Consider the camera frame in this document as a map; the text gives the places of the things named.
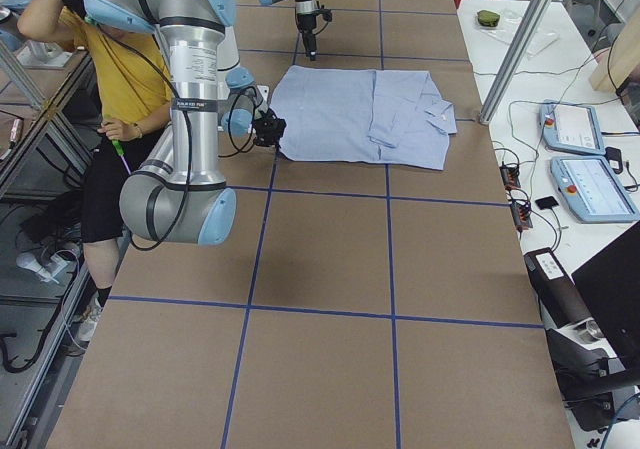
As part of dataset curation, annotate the small black pad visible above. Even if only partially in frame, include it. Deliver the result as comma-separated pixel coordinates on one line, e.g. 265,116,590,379
535,196,559,210

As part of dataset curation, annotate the green cloth pouch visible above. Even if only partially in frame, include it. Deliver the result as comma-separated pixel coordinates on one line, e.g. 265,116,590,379
476,10,501,28

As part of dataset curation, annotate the black electronics box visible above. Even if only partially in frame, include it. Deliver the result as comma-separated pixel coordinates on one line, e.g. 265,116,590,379
523,248,592,328

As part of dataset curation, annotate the green handled tool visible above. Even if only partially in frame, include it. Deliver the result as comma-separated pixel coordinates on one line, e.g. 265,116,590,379
111,139,132,176

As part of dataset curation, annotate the blue teach pendant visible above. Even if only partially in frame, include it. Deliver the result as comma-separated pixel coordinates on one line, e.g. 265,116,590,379
539,100,605,156
549,156,639,223

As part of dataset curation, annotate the lower blue teach pendant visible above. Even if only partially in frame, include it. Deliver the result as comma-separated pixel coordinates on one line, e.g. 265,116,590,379
549,156,639,223

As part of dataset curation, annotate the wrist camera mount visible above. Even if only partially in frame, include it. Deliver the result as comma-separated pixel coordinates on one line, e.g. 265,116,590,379
315,6,333,23

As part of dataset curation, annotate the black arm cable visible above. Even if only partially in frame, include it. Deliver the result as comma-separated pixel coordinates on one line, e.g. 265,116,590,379
97,21,261,253

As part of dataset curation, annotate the upper blue teach pendant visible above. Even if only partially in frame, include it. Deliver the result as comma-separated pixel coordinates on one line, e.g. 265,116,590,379
539,100,605,156

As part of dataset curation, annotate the light blue striped shirt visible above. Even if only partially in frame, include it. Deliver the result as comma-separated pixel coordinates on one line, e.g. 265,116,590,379
271,66,457,170

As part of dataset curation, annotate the black monitor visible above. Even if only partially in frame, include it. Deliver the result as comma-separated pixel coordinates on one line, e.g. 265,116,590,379
572,224,639,367

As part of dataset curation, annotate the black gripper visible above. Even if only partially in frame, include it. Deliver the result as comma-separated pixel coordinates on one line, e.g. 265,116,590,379
252,109,286,147
296,12,317,61

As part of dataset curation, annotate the person in yellow shirt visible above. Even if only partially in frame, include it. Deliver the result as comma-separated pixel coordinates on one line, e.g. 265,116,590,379
18,0,172,343

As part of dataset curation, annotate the aluminium frame post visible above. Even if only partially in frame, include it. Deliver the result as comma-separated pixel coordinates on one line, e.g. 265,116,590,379
478,0,551,125

